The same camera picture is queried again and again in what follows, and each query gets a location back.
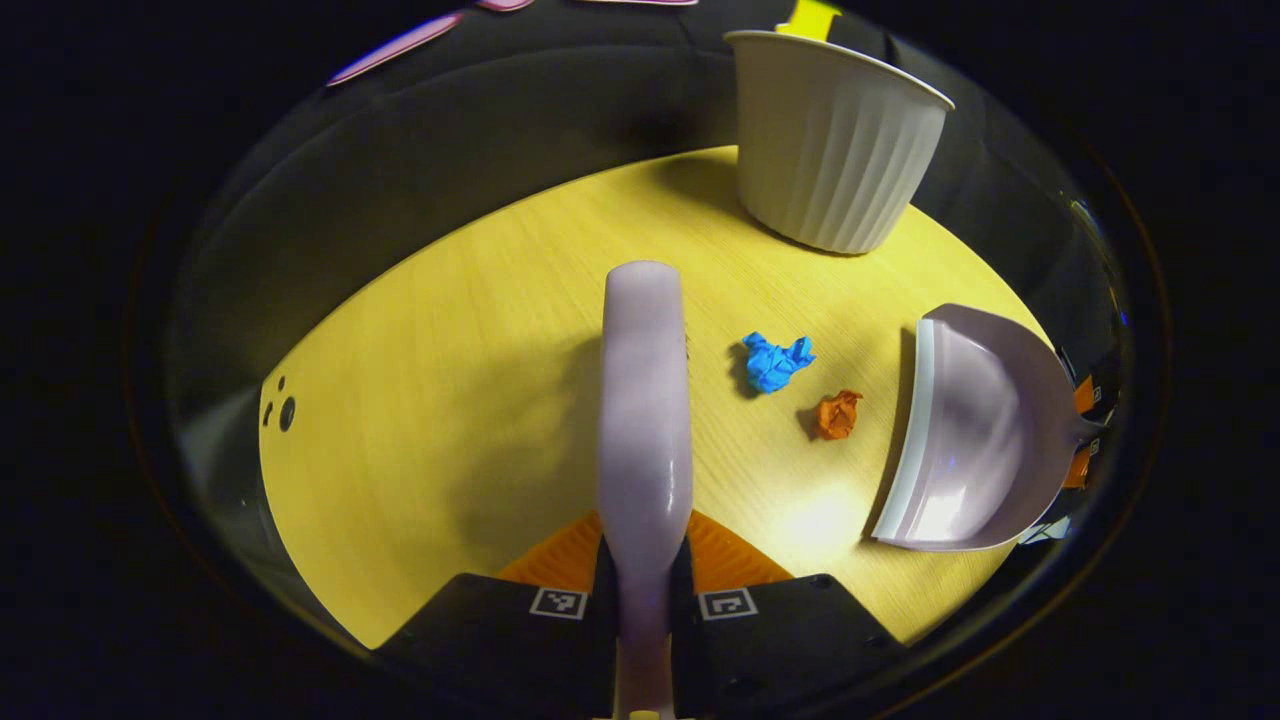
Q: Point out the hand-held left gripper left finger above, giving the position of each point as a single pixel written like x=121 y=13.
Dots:
x=520 y=650

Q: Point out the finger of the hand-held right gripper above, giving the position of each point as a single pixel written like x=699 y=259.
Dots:
x=1078 y=467
x=1084 y=396

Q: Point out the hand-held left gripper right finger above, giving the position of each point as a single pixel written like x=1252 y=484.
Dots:
x=780 y=640

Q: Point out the pale pink dustpan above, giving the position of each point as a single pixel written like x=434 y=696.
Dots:
x=980 y=430

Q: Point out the orange paper ball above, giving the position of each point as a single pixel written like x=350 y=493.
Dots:
x=838 y=415

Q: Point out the small pale pink broom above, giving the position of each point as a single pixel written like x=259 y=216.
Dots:
x=645 y=400

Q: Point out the blue paper ball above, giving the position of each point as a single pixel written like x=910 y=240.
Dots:
x=770 y=362

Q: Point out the white ribbed garbage bin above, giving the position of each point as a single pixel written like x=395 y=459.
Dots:
x=830 y=150

